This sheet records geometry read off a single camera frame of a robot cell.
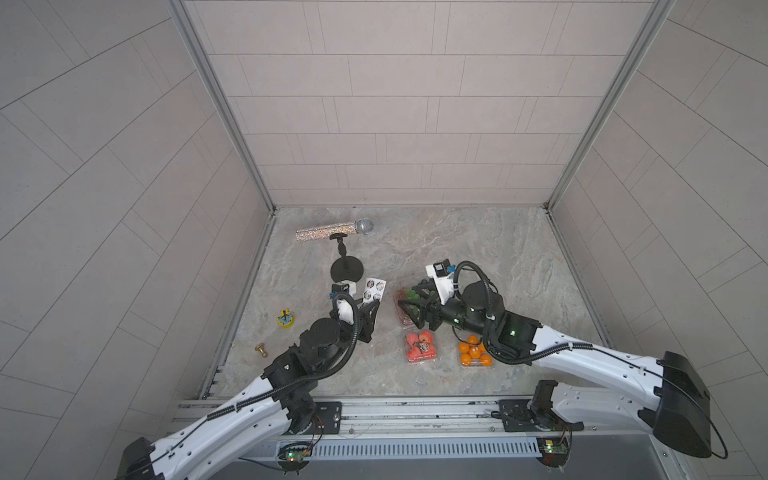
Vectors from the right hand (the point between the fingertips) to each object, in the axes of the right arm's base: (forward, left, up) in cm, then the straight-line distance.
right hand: (407, 300), depth 69 cm
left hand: (+2, +7, -4) cm, 8 cm away
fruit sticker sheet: (+3, +8, 0) cm, 9 cm away
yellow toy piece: (+7, +35, -19) cm, 41 cm away
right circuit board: (-28, -32, -23) cm, 49 cm away
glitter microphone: (+22, +11, +3) cm, 24 cm away
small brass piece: (-2, +41, -18) cm, 45 cm away
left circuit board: (-27, +27, -18) cm, 42 cm away
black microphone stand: (+22, +19, -17) cm, 34 cm away
